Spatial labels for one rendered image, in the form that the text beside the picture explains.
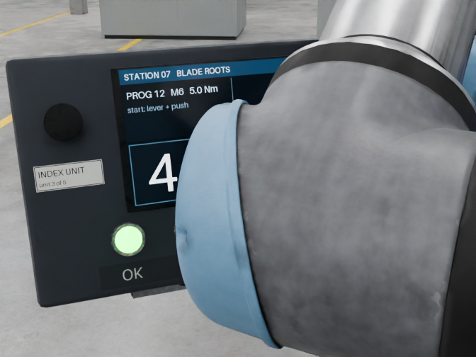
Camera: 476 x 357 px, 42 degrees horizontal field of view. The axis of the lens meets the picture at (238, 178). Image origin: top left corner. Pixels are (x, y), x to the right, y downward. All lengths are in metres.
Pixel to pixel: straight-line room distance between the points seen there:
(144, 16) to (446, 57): 8.09
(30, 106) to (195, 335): 1.87
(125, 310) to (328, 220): 2.22
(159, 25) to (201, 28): 0.55
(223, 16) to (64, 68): 7.72
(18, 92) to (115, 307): 2.04
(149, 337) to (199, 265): 2.03
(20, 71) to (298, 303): 0.30
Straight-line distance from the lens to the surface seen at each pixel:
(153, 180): 0.49
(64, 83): 0.49
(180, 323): 2.36
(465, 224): 0.25
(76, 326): 2.41
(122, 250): 0.49
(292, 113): 0.29
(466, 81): 0.75
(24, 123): 0.49
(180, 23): 8.31
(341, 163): 0.26
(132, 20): 8.45
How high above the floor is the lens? 1.34
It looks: 22 degrees down
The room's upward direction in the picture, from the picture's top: 1 degrees counter-clockwise
